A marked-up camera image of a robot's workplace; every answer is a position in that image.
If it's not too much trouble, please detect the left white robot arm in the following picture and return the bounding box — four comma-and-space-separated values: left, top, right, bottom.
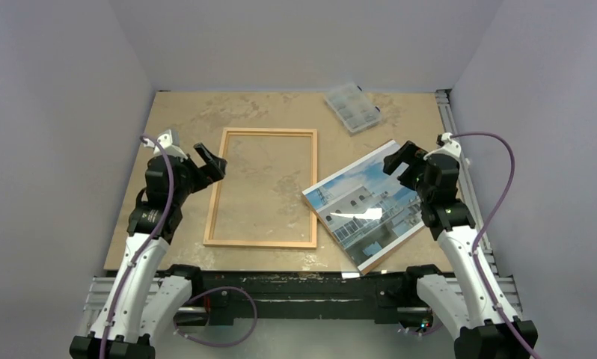
70, 143, 227, 358

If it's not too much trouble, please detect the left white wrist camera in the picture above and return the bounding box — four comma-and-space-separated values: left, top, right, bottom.
156, 129, 188, 159

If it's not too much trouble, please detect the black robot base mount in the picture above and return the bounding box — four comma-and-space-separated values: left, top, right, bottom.
175, 271, 432, 328

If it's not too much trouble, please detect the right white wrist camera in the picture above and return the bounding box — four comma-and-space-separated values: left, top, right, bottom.
423, 132, 462, 161

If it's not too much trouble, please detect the clear plastic organizer box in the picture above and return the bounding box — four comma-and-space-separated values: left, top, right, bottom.
325, 83, 382, 135

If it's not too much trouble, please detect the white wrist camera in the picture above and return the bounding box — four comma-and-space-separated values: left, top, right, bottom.
423, 132, 462, 161
156, 129, 188, 159

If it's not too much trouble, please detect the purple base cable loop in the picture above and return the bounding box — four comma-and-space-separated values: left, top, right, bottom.
171, 286, 258, 349

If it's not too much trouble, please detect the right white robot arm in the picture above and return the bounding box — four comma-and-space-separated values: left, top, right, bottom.
383, 138, 538, 358

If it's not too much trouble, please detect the building photo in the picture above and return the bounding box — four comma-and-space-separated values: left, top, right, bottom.
301, 140, 424, 274

